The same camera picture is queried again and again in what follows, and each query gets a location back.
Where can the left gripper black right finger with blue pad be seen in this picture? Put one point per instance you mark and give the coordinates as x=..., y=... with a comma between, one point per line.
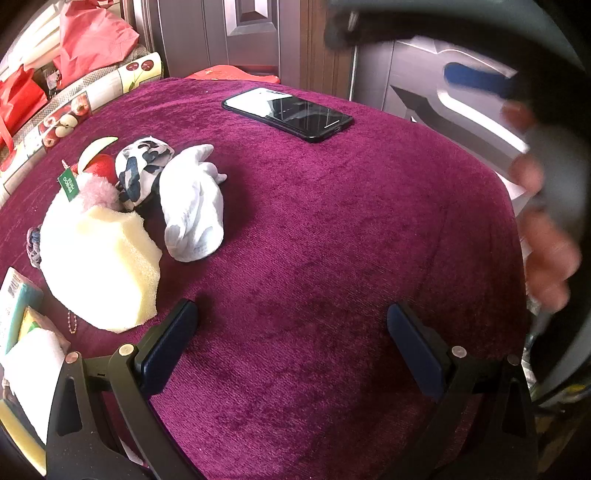
x=501, y=442

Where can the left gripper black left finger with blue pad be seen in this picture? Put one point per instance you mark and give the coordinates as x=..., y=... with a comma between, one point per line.
x=81, y=442

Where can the yellow green sponge pack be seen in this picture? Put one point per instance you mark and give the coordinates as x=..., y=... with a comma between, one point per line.
x=32, y=367

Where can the teal sponge pack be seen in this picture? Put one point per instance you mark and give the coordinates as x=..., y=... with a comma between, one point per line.
x=17, y=293

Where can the white foam block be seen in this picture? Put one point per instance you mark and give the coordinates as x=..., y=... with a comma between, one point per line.
x=100, y=264

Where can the grey purple scrunchie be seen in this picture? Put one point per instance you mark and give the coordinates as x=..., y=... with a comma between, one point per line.
x=33, y=247

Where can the pink fluffy pompom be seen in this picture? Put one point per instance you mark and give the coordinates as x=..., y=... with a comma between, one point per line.
x=96, y=190

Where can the red plush apple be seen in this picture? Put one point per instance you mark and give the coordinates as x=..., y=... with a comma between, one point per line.
x=94, y=161

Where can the black white patterned sock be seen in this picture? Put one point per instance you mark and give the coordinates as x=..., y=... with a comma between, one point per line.
x=138, y=167

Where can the person's right hand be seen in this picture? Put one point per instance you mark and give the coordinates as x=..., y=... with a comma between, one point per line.
x=554, y=256

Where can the magenta velvet table cloth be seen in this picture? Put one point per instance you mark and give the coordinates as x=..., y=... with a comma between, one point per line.
x=293, y=374

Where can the black smartphone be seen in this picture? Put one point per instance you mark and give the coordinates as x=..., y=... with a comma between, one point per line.
x=304, y=119

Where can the red gift bag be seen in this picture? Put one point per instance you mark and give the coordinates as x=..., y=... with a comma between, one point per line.
x=21, y=98

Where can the fruit pattern rolled mat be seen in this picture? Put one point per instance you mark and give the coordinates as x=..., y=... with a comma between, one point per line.
x=67, y=110

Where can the red packet on cloth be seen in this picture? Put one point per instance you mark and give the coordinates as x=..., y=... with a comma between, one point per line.
x=229, y=72

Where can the red paper bag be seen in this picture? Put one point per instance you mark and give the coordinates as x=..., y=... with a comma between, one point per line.
x=91, y=37

